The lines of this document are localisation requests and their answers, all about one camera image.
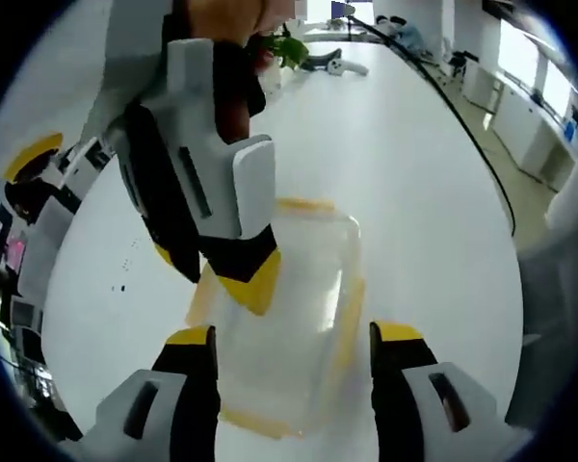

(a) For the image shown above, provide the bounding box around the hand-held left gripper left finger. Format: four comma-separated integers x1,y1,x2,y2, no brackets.
83,324,222,462

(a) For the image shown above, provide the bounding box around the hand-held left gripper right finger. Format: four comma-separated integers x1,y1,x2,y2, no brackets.
368,320,512,462

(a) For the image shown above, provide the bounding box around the clear plastic food container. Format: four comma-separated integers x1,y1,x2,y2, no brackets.
184,195,367,440

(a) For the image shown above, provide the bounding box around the person's right hand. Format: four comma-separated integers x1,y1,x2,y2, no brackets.
186,0,294,50

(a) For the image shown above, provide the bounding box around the green potted plant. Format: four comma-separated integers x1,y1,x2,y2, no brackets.
262,34,310,72

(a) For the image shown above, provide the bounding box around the white object far table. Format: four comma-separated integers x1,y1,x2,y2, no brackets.
301,47,343,73

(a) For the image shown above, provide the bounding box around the white device on table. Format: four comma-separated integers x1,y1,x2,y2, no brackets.
326,58,369,79

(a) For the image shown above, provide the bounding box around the computer monitor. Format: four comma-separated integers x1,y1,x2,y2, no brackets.
0,201,30,295

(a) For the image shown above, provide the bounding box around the blue screen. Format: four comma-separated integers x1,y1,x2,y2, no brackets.
330,0,358,21

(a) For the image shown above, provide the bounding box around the white cabinet row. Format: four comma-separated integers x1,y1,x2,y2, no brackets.
460,61,578,194

